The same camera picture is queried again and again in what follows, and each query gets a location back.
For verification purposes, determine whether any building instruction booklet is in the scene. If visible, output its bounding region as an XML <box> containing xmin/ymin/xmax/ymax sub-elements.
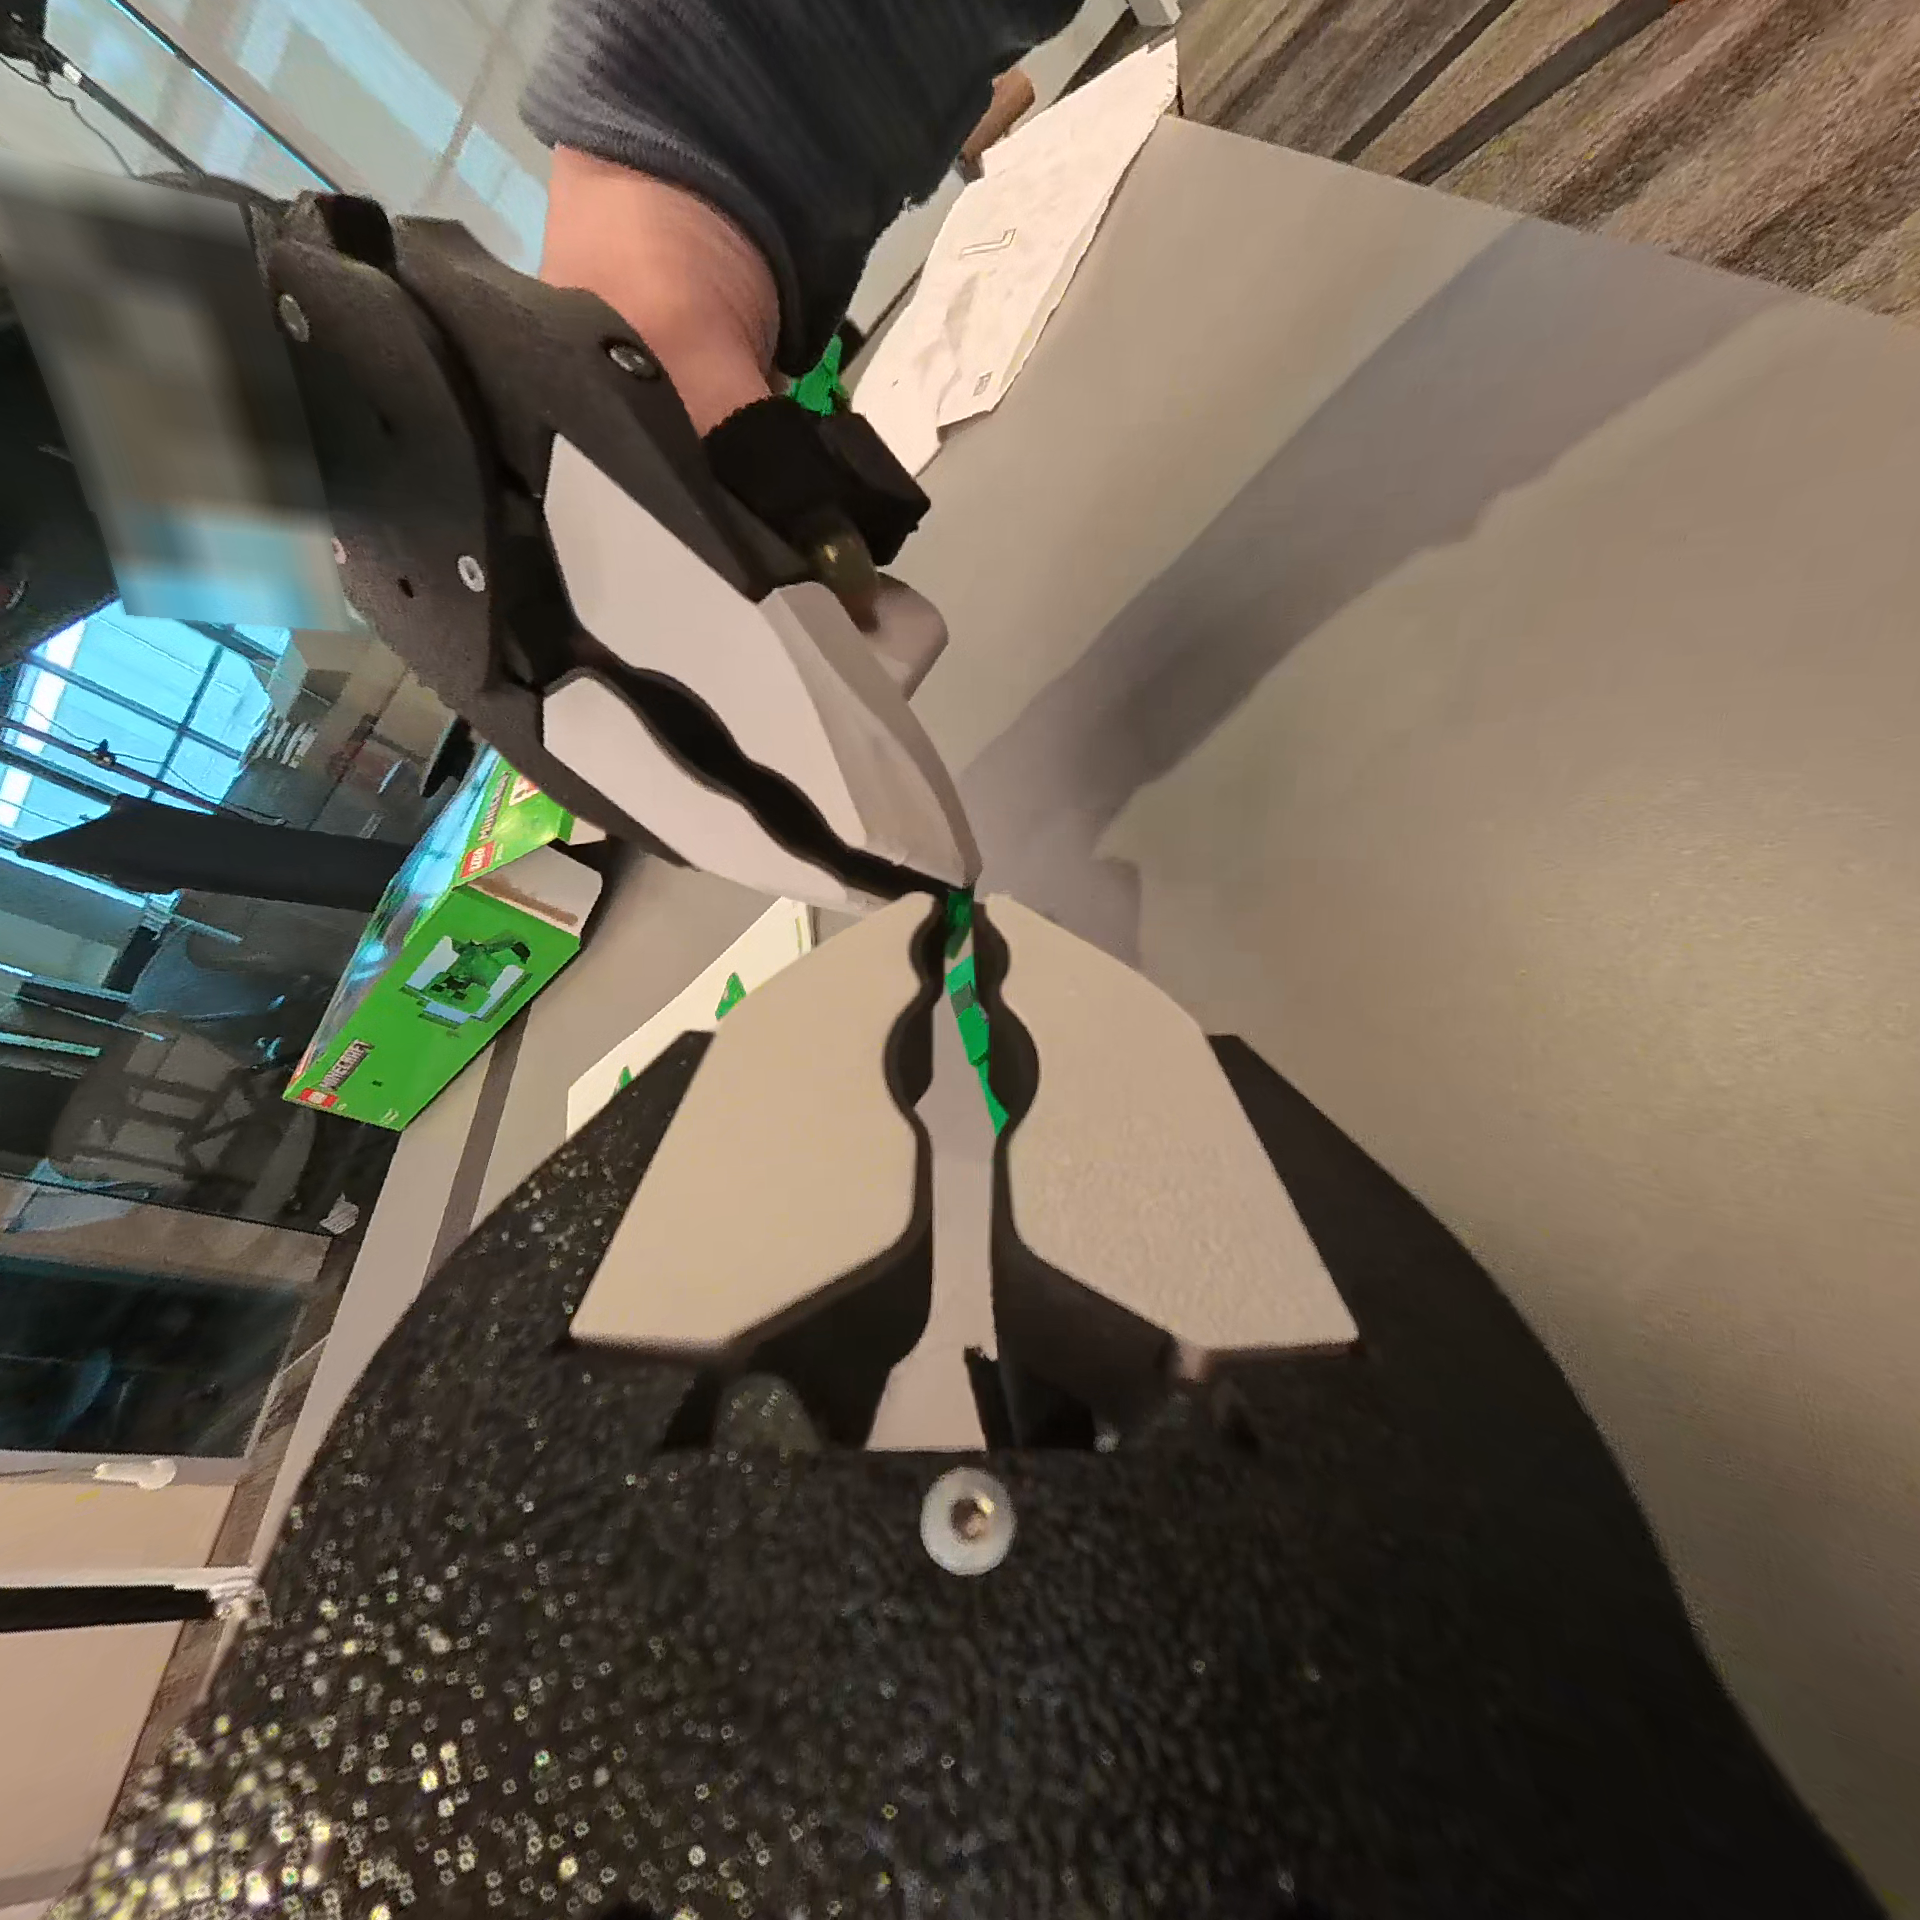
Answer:
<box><xmin>562</xmin><ymin>895</ymin><xmax>818</xmax><ymax>1143</ymax></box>

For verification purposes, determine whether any green brick set box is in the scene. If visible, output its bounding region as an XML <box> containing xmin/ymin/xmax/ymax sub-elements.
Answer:
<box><xmin>283</xmin><ymin>751</ymin><xmax>621</xmax><ymax>1135</ymax></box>

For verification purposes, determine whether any green studded brick plate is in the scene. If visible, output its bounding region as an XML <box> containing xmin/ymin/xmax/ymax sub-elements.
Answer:
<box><xmin>935</xmin><ymin>889</ymin><xmax>1014</xmax><ymax>1143</ymax></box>

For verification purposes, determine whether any person's right forearm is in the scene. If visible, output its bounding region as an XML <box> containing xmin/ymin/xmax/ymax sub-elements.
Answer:
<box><xmin>518</xmin><ymin>0</ymin><xmax>1088</xmax><ymax>379</ymax></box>

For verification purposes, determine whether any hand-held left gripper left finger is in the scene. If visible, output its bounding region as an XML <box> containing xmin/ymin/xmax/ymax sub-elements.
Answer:
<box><xmin>571</xmin><ymin>890</ymin><xmax>943</xmax><ymax>1368</ymax></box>

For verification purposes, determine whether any person's right hand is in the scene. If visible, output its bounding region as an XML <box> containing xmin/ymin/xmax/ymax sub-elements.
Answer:
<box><xmin>542</xmin><ymin>144</ymin><xmax>791</xmax><ymax>441</ymax></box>

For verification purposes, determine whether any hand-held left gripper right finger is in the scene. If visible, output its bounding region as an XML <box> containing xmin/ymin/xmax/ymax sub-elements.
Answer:
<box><xmin>979</xmin><ymin>895</ymin><xmax>1361</xmax><ymax>1384</ymax></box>

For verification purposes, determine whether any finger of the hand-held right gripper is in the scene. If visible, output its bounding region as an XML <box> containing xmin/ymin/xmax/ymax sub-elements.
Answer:
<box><xmin>542</xmin><ymin>430</ymin><xmax>984</xmax><ymax>897</ymax></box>
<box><xmin>542</xmin><ymin>655</ymin><xmax>918</xmax><ymax>906</ymax></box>

